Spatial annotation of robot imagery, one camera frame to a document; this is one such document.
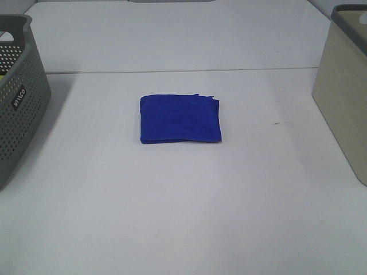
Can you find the beige plastic storage box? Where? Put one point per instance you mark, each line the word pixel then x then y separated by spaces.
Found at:
pixel 339 90

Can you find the grey perforated plastic basket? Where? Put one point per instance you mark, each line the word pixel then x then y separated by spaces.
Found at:
pixel 25 91

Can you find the blue towel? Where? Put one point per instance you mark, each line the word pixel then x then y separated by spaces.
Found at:
pixel 179 118

